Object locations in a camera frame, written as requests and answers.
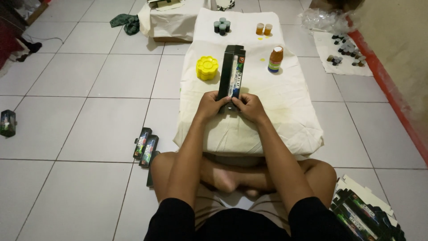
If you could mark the dark cluttered furniture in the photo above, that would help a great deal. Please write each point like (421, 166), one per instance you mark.
(13, 30)

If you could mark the person's left hand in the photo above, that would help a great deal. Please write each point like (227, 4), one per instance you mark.
(209, 107)

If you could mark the tall black printed carton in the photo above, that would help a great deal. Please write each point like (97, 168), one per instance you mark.
(232, 72)

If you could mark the brown cardboard box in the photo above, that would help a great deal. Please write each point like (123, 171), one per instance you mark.
(334, 4)

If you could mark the clear crumpled plastic bag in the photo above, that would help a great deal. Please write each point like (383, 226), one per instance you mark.
(326, 20)

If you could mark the small orange paint jar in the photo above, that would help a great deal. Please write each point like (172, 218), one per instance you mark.
(259, 28)
(268, 29)

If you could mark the small green paint jar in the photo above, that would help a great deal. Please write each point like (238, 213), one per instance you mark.
(216, 26)
(222, 20)
(227, 25)
(222, 30)

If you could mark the stack of yellow flower palettes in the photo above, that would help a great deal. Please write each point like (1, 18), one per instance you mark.
(207, 68)

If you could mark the white paper sheet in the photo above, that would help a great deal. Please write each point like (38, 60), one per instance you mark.
(334, 68)

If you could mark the person's beige shorts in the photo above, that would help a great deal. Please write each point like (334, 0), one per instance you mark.
(214, 204)

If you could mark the black printed paint box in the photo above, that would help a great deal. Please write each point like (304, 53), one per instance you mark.
(142, 143)
(8, 123)
(149, 151)

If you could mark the pile of flat unfolded cartons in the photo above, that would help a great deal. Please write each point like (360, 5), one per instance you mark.
(362, 214)

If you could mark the large cream cloth over cushion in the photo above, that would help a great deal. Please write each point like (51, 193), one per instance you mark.
(267, 110)

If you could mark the person's crossed bare legs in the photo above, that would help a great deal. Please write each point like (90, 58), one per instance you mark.
(234, 179)

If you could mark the cream cloth-covered cardboard box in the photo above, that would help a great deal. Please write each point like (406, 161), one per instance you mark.
(170, 21)

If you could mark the crumpled green cloth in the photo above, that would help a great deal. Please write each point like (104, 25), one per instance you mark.
(128, 23)

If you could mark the person's black shirt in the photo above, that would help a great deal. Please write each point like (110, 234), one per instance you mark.
(247, 224)

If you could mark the person's right hand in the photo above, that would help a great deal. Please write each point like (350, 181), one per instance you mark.
(251, 108)

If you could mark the group of small dark jars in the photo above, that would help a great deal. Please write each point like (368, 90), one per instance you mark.
(347, 50)

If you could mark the black and white bag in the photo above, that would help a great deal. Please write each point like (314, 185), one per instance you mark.
(225, 4)

